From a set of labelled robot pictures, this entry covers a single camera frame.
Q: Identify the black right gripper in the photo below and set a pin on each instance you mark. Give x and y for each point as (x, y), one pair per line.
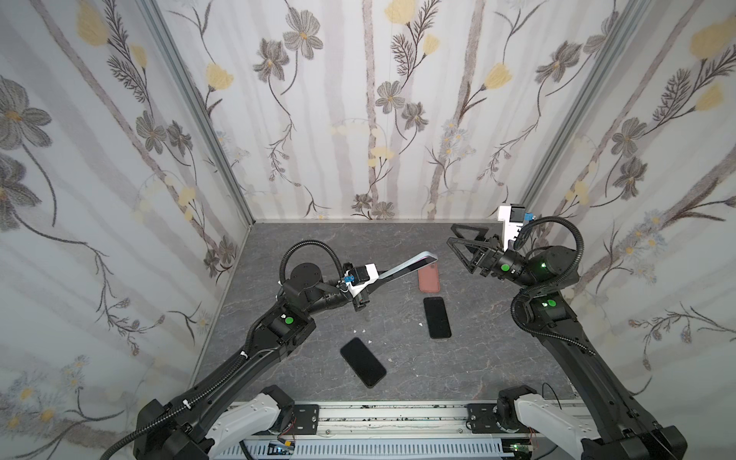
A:
(484, 257)

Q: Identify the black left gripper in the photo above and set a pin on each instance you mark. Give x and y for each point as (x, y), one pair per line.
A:
(361, 289)

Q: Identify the phone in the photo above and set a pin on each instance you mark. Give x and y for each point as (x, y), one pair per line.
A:
(363, 362)
(413, 264)

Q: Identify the pink phone case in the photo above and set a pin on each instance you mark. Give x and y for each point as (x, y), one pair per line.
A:
(429, 279)

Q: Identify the black smartphone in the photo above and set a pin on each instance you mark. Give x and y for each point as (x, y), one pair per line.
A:
(437, 318)

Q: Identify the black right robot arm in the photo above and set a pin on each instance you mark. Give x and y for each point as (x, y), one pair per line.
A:
(624, 428)

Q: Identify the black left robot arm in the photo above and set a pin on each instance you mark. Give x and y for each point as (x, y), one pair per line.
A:
(203, 422)

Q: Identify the phone in black case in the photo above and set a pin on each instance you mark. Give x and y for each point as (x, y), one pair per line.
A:
(363, 362)

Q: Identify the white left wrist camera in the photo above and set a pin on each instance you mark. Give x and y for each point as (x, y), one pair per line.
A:
(358, 274)

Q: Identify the aluminium mounting rail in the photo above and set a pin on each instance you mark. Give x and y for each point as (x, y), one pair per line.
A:
(421, 420)

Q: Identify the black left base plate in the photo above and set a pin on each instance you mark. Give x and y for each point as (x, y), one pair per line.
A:
(305, 420)

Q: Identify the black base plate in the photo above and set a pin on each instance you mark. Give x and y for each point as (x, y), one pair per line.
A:
(481, 418)
(305, 420)

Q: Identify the white perforated cable duct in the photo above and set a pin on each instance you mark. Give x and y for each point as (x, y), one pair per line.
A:
(381, 449)

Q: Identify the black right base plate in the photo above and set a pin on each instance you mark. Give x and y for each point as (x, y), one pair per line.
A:
(481, 418)

